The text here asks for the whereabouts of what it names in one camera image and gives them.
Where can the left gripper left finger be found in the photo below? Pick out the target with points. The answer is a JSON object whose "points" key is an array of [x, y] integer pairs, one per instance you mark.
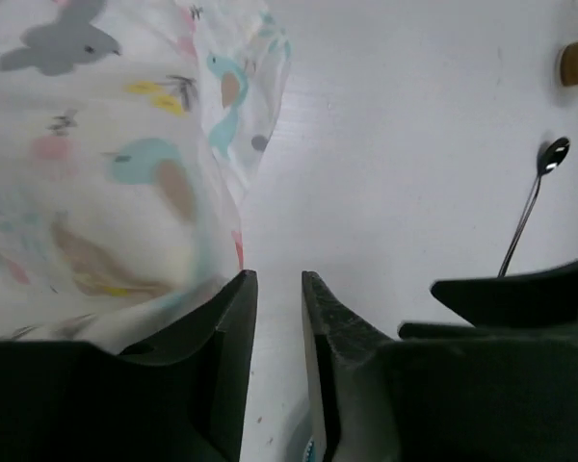
{"points": [[178, 395]]}

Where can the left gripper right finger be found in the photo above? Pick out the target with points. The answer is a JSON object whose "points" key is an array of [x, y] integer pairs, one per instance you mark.
{"points": [[501, 386]]}

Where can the patterned white cloth napkin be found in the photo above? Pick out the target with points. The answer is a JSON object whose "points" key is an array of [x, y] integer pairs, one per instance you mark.
{"points": [[130, 132]]}

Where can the teal scalloped plate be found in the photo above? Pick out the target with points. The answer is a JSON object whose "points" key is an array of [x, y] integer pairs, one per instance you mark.
{"points": [[309, 451]]}

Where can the black spoon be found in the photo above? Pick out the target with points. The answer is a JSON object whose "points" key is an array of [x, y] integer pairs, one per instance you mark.
{"points": [[550, 156]]}

